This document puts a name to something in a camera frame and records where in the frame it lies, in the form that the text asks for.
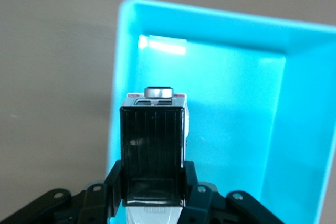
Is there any white jeep toy black roof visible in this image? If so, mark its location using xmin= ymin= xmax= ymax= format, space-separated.
xmin=120 ymin=86 xmax=190 ymax=224

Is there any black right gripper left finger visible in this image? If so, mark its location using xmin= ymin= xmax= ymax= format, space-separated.
xmin=0 ymin=159 xmax=127 ymax=224

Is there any cyan plastic bin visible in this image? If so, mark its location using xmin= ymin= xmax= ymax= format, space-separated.
xmin=104 ymin=0 xmax=336 ymax=224

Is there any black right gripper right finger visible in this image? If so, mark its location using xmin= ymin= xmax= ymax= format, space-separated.
xmin=182 ymin=160 xmax=296 ymax=224

